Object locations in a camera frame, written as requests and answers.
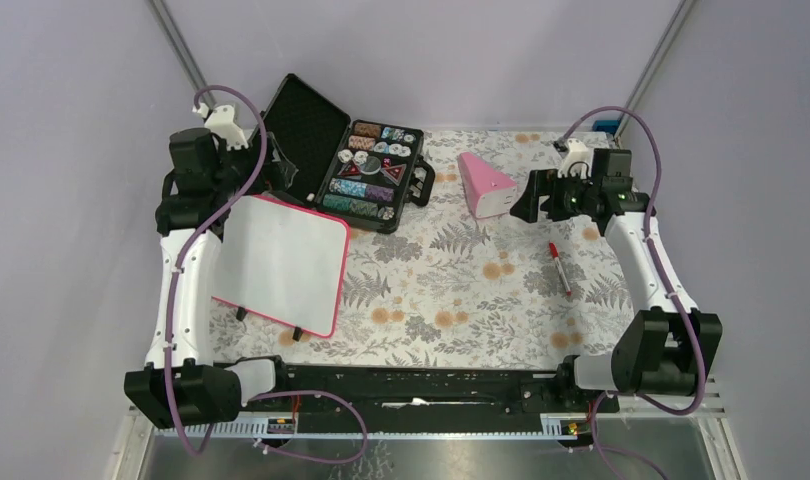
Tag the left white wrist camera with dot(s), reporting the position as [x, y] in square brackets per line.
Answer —
[221, 121]

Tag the pink wedge box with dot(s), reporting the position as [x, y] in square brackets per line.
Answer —
[488, 192]

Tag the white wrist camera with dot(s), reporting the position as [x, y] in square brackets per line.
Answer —
[221, 121]
[576, 158]

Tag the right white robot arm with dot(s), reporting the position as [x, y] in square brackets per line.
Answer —
[669, 346]

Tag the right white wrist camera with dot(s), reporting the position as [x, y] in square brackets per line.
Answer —
[576, 158]

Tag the floral table mat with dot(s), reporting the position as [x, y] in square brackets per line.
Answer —
[448, 290]

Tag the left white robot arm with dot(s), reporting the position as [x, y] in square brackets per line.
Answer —
[179, 384]

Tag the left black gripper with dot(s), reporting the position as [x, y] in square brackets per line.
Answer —
[258, 168]

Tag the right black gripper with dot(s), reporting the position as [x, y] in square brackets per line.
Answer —
[549, 200]

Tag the black poker chip case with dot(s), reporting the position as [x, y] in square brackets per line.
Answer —
[362, 171]

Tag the red whiteboard marker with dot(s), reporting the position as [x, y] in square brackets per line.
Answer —
[559, 268]

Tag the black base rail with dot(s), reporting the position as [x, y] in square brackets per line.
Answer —
[425, 400]

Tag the pink framed whiteboard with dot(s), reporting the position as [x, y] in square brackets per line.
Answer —
[284, 263]

